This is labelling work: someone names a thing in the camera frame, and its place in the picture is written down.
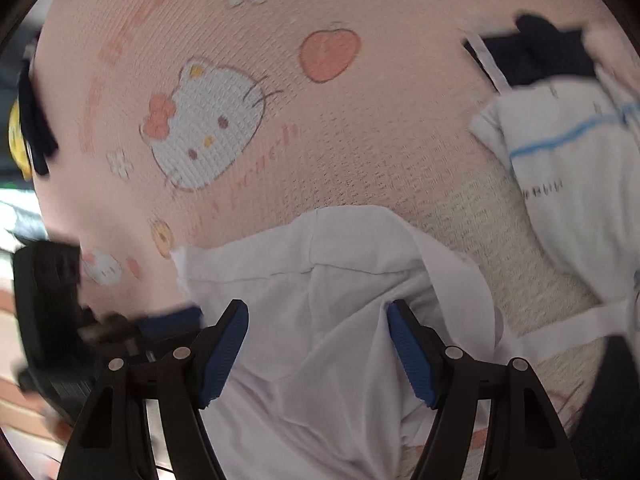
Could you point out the yellow plush toy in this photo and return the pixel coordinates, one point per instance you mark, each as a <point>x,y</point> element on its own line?
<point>17,145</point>

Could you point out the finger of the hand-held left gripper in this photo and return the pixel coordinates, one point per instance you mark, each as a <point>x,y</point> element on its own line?
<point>170,322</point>

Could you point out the crumpled navy garment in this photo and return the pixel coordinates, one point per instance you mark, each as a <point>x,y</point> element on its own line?
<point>540,55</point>

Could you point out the white navy-trimmed t-shirt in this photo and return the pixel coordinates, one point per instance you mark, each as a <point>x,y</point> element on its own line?
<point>310,310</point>

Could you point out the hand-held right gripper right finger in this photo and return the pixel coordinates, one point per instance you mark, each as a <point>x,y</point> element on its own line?
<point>410,355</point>

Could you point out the white cartoon print garment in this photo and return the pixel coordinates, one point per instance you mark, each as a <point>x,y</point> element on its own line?
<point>565,185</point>

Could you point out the pink printed garment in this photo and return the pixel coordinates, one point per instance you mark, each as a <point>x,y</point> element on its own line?
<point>615,60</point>

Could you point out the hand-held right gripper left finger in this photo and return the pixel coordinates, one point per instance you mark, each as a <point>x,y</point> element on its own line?
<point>225,355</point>

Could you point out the navy white-striped shorts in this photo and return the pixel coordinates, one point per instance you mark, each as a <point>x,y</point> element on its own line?
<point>37,125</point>

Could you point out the pink cat print sofa cover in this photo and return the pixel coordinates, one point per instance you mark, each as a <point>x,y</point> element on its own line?
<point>300,135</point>

